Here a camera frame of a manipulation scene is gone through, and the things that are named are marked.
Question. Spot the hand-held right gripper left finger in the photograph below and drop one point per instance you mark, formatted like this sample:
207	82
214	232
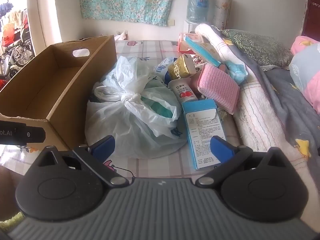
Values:
102	146

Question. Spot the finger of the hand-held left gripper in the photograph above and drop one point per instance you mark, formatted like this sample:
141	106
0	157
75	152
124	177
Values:
31	134

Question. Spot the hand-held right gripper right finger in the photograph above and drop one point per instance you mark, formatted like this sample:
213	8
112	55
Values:
221	147

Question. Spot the blue white medicine box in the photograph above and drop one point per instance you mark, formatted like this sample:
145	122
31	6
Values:
200	135

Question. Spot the brown cardboard box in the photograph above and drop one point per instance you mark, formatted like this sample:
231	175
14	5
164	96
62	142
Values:
75	105

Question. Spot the pink knitted cloth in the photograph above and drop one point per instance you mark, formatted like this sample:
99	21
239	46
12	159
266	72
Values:
217	87

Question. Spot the strawberry yogurt pouch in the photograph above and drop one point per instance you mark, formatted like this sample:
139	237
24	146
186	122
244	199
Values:
182	90

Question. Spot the teal checked towel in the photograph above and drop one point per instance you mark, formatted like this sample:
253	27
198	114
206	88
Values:
236	71

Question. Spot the white milk pouch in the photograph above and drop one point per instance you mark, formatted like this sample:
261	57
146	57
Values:
161	68

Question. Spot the beige snack packet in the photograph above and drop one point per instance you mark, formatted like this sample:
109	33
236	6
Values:
202	48

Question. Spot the knotted white plastic bag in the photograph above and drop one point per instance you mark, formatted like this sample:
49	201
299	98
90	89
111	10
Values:
120	127

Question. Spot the white checked towel blanket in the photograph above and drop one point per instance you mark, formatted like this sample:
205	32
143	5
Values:
252	110

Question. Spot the crumpled white plastic bag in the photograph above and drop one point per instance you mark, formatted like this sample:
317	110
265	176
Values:
122	75

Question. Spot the gold drink carton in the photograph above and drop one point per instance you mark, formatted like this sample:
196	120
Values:
180	67

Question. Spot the orange bag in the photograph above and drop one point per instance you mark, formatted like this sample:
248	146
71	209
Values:
8	35

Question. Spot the red wet wipes pack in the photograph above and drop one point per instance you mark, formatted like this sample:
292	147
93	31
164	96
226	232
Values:
183	46

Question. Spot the checked printed tablecloth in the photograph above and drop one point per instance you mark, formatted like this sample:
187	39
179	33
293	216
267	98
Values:
150	47

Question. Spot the small white plastic bag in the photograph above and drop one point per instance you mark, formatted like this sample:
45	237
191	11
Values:
121	35

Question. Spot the pink and blue quilt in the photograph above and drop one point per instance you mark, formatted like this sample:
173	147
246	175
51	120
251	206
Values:
307	75

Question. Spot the white water dispenser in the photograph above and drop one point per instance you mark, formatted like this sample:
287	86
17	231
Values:
190	26

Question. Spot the rolled floral mat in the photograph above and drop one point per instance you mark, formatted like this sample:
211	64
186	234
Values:
221	10

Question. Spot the blue water bottle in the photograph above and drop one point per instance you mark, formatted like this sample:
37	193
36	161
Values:
197	7

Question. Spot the dark red wooden cabinet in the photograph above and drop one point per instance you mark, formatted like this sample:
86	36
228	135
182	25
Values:
312	17

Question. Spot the wall socket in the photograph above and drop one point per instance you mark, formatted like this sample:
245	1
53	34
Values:
171	22

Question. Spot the teal floral wall cloth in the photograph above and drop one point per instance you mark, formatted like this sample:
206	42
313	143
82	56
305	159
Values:
125	0

